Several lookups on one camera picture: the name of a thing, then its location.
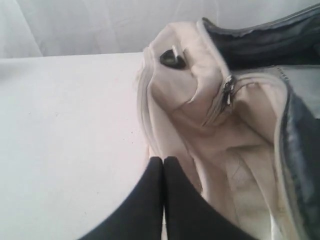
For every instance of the white backdrop curtain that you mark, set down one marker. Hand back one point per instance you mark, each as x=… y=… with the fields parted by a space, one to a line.
x=40 y=28

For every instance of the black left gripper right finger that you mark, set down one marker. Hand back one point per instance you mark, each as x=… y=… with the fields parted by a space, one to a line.
x=187 y=215

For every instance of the cream fabric duffel bag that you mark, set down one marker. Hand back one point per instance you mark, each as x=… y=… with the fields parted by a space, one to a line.
x=222 y=102

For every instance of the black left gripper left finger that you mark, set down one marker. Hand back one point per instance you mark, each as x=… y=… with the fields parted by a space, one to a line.
x=140 y=216

